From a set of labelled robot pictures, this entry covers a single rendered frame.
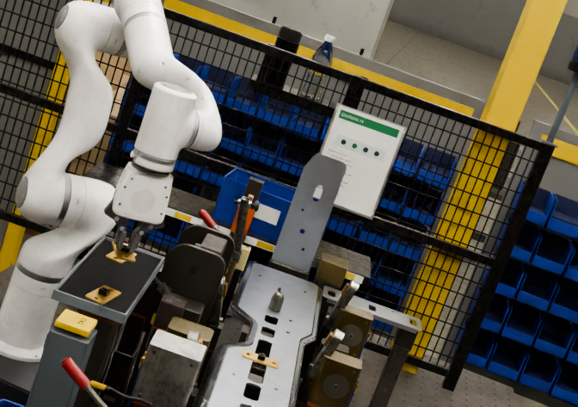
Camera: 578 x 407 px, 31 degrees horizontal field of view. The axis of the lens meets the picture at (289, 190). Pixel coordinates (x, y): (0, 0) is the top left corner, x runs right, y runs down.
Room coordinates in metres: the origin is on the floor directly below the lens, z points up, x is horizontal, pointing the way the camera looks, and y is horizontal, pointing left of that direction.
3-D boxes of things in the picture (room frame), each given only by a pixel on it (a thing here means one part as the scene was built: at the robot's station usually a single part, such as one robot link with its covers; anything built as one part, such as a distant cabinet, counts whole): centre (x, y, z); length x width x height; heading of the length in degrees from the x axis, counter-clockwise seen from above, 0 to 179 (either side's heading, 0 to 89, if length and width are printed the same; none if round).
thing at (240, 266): (2.69, 0.06, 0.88); 0.04 x 0.04 x 0.37; 0
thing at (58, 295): (1.91, 0.27, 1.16); 0.37 x 0.14 x 0.02; 0
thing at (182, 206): (3.04, 0.14, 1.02); 0.90 x 0.22 x 0.03; 90
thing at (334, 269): (2.88, -0.19, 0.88); 0.08 x 0.08 x 0.36; 0
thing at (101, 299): (1.79, 0.26, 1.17); 0.08 x 0.04 x 0.01; 168
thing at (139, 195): (1.92, 0.26, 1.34); 0.10 x 0.07 x 0.11; 111
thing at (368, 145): (3.16, -0.16, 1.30); 0.23 x 0.02 x 0.31; 90
